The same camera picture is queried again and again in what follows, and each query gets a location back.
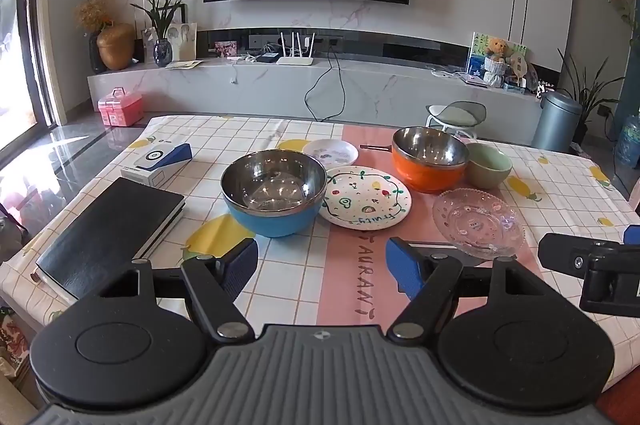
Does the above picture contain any green ceramic bowl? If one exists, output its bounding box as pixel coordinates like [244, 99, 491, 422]
[465, 142, 513, 190]

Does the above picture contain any black notebook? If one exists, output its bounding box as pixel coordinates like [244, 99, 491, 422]
[35, 177, 187, 301]

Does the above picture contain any blue steel bowl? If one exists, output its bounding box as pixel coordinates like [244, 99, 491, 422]
[221, 150, 328, 238]

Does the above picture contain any colourful painting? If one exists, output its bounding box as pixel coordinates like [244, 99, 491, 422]
[467, 32, 527, 82]

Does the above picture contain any white router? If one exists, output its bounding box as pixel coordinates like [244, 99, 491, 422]
[276, 32, 317, 66]

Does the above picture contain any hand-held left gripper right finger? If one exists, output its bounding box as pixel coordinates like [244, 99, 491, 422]
[386, 237, 543, 340]

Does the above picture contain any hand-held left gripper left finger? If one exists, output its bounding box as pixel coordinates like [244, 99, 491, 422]
[100, 237, 258, 342]

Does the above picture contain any black cable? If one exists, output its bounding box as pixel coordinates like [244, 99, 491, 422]
[306, 37, 349, 122]

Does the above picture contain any dark vase with dried flowers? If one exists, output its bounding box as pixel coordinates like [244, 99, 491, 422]
[75, 0, 112, 74]

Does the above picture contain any potted green plant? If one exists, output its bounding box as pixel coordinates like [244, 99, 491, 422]
[557, 50, 626, 146]

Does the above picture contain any clear glass plate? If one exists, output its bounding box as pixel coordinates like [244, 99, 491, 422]
[432, 188, 523, 260]

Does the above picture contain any round hand fan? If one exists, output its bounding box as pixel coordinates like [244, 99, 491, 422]
[507, 55, 532, 90]

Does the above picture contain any orange steel bowl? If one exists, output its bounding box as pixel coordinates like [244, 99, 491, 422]
[391, 126, 470, 194]

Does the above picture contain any grey trash bin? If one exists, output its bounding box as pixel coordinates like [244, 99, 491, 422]
[531, 92, 583, 152]

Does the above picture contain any grey stool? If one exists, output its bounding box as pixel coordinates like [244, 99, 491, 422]
[426, 101, 487, 139]

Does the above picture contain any pink storage box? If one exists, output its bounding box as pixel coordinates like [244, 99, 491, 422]
[97, 88, 145, 127]

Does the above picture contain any golden vase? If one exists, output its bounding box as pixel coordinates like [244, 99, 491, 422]
[96, 23, 137, 71]

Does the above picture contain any fruit print white plate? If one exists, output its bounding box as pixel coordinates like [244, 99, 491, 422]
[318, 166, 413, 229]

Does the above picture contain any white picture card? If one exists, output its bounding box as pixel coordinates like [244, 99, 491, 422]
[166, 22, 198, 63]

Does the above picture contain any white and blue box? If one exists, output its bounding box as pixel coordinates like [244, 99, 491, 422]
[120, 142, 193, 189]

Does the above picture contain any blue vase with green plant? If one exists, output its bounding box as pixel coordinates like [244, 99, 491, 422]
[131, 0, 193, 68]

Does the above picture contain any small white plate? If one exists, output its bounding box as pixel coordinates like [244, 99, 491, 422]
[302, 138, 359, 167]

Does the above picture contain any blue water bottle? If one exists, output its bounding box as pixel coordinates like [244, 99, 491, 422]
[614, 112, 640, 168]

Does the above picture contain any teddy bear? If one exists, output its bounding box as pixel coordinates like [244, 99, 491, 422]
[482, 37, 511, 86]

